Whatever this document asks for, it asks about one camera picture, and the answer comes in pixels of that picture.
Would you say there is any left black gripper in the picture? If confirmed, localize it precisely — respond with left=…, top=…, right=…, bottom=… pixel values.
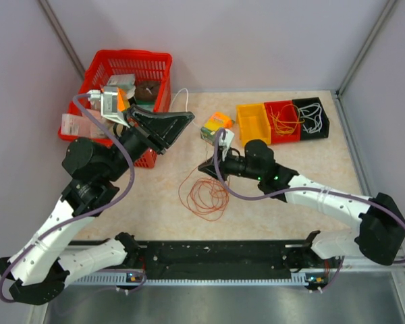
left=103, top=104, right=195, bottom=182

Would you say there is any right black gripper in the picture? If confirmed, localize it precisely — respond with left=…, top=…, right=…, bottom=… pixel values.
left=198, top=146, right=263, bottom=184

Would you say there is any orange thin cable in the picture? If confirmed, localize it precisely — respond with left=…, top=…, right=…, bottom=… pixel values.
left=178, top=161, right=230, bottom=223

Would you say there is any white thin cable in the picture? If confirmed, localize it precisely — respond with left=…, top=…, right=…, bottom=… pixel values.
left=296, top=103, right=324, bottom=134
left=170, top=88, right=210, bottom=156

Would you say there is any yellow thin cable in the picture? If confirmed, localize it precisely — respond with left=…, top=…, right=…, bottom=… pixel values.
left=268, top=104, right=304, bottom=138

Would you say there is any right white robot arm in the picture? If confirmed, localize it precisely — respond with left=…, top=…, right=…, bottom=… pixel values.
left=198, top=140, right=405, bottom=267

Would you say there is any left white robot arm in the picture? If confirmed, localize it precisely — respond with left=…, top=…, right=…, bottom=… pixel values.
left=0, top=108, right=194, bottom=305

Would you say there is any brown round tape roll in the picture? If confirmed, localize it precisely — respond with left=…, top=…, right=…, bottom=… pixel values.
left=134, top=80, right=161, bottom=103

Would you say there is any orange green sponge pack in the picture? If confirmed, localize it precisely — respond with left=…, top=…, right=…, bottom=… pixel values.
left=200, top=112, right=235, bottom=145

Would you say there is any orange box in basket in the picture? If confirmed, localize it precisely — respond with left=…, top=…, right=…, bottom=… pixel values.
left=117, top=88, right=130, bottom=112

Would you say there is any red plastic shopping basket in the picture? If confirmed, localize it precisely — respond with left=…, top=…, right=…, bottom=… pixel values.
left=57, top=49, right=173, bottom=169

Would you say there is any teal white box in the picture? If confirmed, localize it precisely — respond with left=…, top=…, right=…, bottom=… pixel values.
left=107, top=74, right=135, bottom=90

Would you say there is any yellow plastic bin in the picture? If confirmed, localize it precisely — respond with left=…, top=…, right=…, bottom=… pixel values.
left=236, top=103, right=271, bottom=146

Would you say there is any red plastic bin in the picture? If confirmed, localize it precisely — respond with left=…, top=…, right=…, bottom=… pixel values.
left=264, top=100, right=300, bottom=144

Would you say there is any pink clear box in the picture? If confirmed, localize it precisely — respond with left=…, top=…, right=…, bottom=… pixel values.
left=59, top=113, right=105, bottom=138

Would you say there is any black plastic bin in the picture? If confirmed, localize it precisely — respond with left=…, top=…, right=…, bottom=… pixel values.
left=292, top=97, right=330, bottom=141

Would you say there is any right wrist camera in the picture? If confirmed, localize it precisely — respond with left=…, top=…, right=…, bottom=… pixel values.
left=218, top=129, right=235, bottom=161

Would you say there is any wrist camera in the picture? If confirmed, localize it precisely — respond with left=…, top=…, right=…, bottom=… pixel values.
left=218, top=129, right=235, bottom=161
left=87, top=86, right=130, bottom=127

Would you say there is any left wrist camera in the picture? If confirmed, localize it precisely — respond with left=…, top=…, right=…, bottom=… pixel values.
left=87, top=86, right=130, bottom=127

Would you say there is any grey cable duct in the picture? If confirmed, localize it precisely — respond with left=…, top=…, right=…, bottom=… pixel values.
left=72, top=271, right=327, bottom=288

